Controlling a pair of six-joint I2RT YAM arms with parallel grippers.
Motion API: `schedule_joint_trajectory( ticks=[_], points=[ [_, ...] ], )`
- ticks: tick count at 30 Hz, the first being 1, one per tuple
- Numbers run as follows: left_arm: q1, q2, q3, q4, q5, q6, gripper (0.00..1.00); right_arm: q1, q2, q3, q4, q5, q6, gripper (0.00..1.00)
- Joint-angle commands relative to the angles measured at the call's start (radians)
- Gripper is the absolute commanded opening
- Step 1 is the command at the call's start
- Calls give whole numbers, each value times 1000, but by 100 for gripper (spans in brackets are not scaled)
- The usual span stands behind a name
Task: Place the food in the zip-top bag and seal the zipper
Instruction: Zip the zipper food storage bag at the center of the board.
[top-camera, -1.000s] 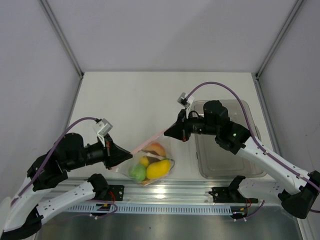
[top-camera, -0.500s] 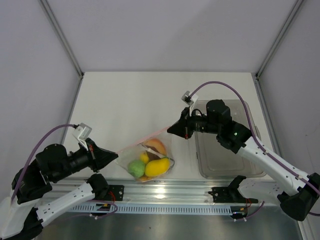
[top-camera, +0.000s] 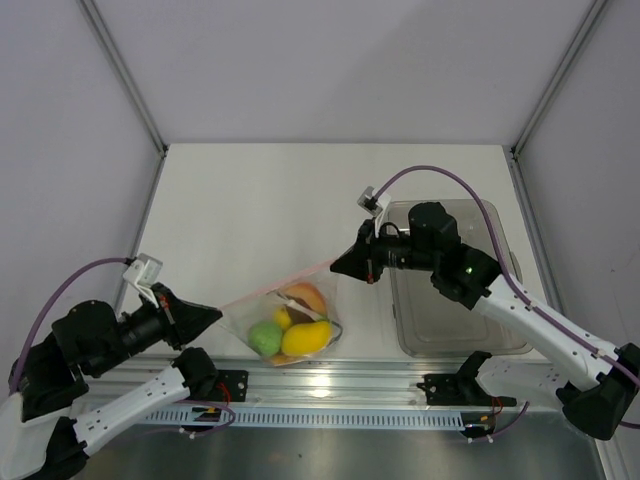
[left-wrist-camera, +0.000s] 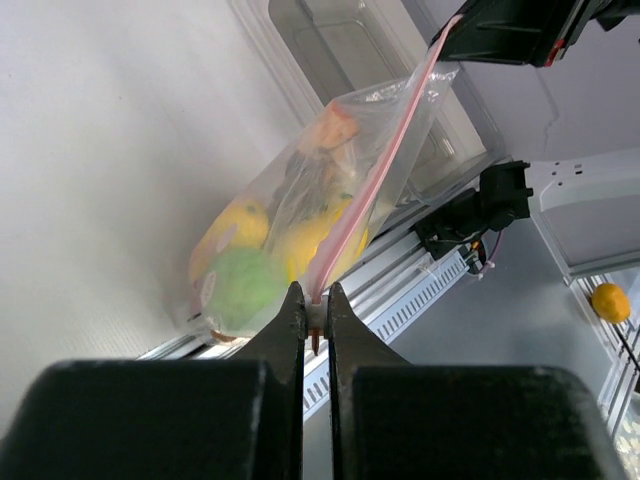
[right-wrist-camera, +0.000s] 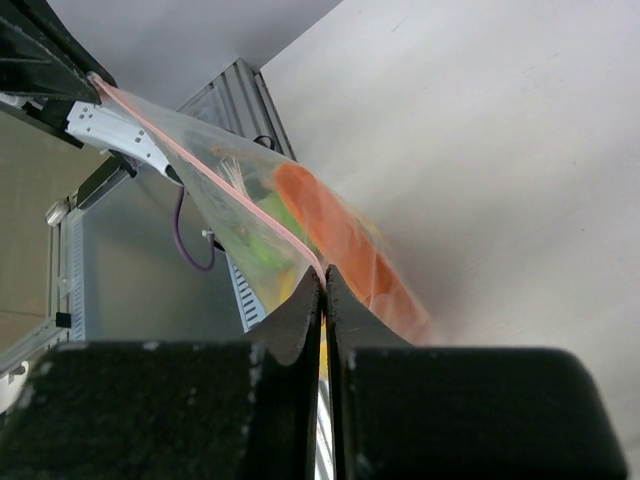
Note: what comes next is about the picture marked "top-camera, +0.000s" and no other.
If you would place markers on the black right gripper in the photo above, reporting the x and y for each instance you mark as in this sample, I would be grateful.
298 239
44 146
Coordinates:
363 259

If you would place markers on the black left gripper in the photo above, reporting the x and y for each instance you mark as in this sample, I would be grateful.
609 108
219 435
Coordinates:
180 319

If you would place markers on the clear pink zip top bag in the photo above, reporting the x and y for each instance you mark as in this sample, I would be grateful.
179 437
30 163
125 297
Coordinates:
240 315

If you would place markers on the green toy custard apple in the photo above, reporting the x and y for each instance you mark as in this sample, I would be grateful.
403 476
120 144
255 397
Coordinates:
265 338

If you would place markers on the yellow toy mango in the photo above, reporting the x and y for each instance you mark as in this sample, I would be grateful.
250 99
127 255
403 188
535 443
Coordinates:
306 339

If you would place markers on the yellow toy corn cob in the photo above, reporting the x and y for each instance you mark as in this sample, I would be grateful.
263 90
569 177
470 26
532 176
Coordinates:
282 318

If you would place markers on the orange toy croissant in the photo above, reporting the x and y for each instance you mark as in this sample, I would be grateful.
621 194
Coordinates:
281 360

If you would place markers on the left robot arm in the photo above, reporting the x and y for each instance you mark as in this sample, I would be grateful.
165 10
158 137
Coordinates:
41 438

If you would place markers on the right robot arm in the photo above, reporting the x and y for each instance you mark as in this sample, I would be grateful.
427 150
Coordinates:
592 381

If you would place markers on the clear plastic food bin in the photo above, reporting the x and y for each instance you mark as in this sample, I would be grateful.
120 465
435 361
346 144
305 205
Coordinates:
428 324

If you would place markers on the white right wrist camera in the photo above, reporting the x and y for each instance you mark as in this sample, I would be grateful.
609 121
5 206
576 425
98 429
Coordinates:
376 205

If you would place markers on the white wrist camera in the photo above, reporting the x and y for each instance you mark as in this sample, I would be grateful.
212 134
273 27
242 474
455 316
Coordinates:
376 205
141 275

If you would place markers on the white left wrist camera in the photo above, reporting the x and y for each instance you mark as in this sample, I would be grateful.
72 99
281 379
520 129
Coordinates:
141 275

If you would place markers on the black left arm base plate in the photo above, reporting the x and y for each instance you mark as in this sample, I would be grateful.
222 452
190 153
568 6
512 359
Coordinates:
231 387

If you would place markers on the white slotted cable duct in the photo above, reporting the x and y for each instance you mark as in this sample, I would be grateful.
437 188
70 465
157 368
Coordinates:
242 416

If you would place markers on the aluminium front rail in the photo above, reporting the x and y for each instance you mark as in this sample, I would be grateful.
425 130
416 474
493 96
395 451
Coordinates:
358 384

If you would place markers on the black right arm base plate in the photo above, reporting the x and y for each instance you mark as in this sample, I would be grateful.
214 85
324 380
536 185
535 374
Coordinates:
459 390

